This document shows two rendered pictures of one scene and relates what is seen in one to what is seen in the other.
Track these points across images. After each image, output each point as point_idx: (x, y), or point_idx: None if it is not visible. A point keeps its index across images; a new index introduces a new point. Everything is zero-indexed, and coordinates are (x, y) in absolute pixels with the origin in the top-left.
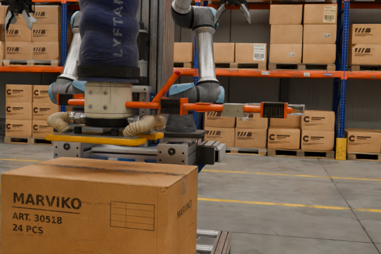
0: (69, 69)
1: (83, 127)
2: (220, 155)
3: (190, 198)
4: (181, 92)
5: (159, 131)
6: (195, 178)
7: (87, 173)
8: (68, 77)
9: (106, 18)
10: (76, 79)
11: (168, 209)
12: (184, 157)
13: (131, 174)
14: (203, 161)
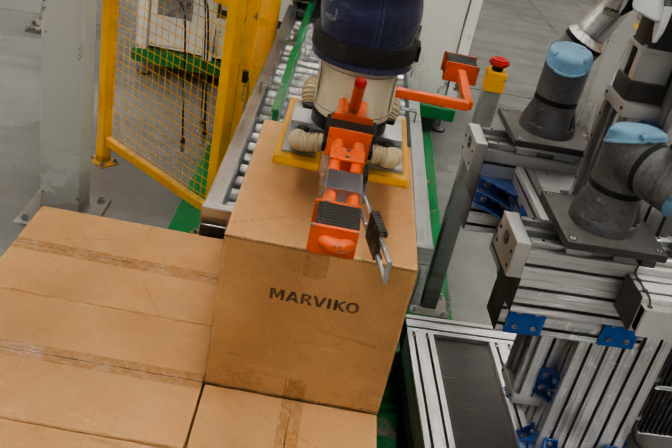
0: (586, 18)
1: (295, 107)
2: (654, 324)
3: (354, 300)
4: (608, 143)
5: (565, 196)
6: (395, 284)
7: (292, 171)
8: (572, 32)
9: None
10: (589, 42)
11: (221, 263)
12: (509, 260)
13: (297, 204)
14: (620, 310)
